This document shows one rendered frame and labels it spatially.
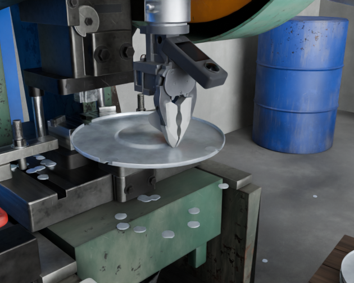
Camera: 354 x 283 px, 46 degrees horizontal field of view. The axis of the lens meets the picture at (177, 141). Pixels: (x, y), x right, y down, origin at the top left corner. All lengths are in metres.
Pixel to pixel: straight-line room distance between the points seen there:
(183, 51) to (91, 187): 0.32
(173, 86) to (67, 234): 0.32
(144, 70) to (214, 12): 0.40
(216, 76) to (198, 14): 0.48
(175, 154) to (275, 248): 1.26
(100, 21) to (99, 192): 0.33
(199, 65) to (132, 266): 0.41
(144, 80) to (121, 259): 0.34
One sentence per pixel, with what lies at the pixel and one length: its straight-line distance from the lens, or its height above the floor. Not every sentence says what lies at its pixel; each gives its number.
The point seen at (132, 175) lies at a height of 0.70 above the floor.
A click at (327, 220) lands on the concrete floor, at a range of 2.20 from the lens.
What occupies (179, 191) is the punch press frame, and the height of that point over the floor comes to 0.64.
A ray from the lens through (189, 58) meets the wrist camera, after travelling 0.67.
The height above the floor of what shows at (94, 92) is 0.84.
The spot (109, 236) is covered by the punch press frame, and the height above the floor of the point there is 0.63.
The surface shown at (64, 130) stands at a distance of 0.91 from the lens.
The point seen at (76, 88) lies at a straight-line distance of 0.85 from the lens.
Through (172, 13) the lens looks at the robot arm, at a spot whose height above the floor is 1.01.
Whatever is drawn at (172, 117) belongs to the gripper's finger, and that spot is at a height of 0.84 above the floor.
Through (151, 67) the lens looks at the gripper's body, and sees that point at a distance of 0.71.
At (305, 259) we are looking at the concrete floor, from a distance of 1.89.
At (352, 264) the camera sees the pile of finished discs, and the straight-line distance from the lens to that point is 1.21.
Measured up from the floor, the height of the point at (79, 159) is 0.72.
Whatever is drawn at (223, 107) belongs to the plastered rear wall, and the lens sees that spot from 3.22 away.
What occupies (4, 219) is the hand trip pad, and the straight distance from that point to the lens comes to 0.63.
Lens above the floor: 1.05
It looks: 20 degrees down
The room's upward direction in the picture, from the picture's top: straight up
